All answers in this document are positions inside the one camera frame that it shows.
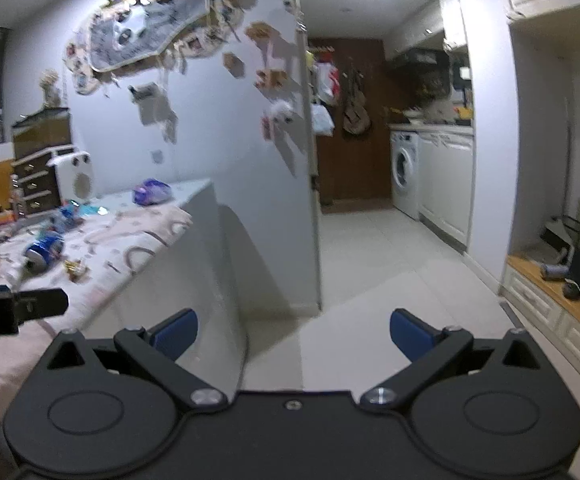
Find crushed blue Pepsi can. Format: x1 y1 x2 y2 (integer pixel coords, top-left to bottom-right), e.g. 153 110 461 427
23 232 64 274

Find pink cartoon tablecloth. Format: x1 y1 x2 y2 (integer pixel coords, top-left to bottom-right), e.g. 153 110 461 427
0 205 192 419

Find small water bottle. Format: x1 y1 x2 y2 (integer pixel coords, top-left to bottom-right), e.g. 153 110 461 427
10 174 26 220

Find dark drawer cabinet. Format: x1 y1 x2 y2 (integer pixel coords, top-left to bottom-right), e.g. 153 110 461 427
12 144 77 216

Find white space heater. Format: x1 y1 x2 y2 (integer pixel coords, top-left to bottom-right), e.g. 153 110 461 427
47 151 95 204

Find wooden top low cabinet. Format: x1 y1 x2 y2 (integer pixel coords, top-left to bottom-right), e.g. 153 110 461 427
501 256 580 374

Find purple tissue pack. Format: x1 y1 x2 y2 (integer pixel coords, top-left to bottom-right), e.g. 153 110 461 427
133 179 173 207

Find glass fish tank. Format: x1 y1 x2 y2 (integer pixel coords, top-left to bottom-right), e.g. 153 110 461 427
11 107 72 159

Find white kitchen cabinets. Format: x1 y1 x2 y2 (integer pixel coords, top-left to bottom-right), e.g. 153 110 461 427
418 131 474 246

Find white washing machine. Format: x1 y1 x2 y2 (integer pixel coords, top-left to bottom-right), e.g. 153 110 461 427
391 130 420 221

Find guitar on door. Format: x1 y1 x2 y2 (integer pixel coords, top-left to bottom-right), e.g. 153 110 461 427
343 60 372 136

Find wall photo collage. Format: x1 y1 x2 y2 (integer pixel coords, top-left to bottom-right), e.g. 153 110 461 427
63 0 256 96

